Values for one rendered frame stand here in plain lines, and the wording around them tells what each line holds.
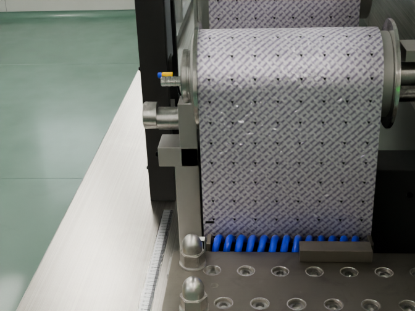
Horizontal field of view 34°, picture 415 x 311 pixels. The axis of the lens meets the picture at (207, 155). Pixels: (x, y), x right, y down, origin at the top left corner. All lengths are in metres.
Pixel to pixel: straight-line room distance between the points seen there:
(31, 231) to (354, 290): 2.34
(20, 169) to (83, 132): 0.52
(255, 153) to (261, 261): 0.14
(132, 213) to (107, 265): 0.17
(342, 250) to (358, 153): 0.13
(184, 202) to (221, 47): 0.27
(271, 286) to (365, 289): 0.12
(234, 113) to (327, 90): 0.12
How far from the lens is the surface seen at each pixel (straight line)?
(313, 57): 0.88
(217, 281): 0.88
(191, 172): 1.01
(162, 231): 1.24
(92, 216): 1.31
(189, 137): 0.98
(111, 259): 1.18
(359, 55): 0.88
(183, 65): 0.90
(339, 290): 0.87
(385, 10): 1.40
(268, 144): 0.90
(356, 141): 0.91
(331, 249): 0.92
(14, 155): 3.84
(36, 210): 3.24
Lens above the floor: 1.55
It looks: 25 degrees down
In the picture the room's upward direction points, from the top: 2 degrees counter-clockwise
